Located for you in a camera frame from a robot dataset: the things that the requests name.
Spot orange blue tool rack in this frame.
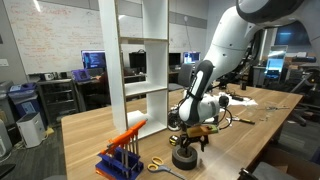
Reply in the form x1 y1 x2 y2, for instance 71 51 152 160
95 119 147 180

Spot blue recycling bin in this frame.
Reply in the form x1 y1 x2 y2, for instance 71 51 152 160
8 83 42 116

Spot computer monitor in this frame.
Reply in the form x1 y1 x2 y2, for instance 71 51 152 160
81 50 106 69

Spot white air purifier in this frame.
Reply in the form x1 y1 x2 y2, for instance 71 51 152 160
16 112 46 148

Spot grey tape roll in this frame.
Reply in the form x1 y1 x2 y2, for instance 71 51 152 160
172 146 198 170

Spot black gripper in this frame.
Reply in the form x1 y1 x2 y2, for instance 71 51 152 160
180 125 210 152

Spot yellow handled scissors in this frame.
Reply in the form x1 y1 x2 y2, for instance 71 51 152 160
147 156 186 180

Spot grey office chair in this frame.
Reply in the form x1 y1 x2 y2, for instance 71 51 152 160
168 64 193 91

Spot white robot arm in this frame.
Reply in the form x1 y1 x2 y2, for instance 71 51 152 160
179 0 320 126

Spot white wooden shelf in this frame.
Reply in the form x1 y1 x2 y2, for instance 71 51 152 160
98 0 169 138

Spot black yellow tape measure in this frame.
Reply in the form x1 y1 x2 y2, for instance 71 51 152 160
169 135 180 146

